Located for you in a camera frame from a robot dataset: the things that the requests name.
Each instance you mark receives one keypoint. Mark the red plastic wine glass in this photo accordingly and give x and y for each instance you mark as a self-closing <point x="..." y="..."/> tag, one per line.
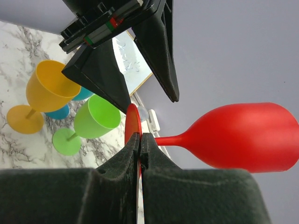
<point x="257" y="137"/>

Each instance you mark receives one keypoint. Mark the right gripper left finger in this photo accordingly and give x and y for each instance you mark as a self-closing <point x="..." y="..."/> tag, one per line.
<point x="104" y="195"/>

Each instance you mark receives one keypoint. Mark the white whiteboard eraser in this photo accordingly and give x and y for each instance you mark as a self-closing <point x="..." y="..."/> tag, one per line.
<point x="153" y="121"/>

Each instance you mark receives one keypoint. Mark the blue plastic wine glass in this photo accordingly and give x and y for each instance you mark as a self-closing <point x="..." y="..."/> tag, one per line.
<point x="63" y="112"/>

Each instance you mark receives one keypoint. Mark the yellow plastic wine glass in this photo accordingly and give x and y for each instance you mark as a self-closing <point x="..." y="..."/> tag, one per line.
<point x="47" y="90"/>

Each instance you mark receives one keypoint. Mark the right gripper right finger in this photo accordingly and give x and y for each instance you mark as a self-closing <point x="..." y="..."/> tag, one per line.
<point x="172" y="195"/>

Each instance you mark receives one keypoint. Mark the small framed whiteboard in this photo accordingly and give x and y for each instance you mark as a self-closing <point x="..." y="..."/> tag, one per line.
<point x="130" y="61"/>

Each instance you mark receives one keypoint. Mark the green plastic wine glass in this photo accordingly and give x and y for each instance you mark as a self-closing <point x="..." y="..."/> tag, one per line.
<point x="95" y="118"/>

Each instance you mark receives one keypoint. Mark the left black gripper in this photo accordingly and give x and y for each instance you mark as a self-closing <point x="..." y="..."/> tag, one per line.
<point x="97" y="21"/>

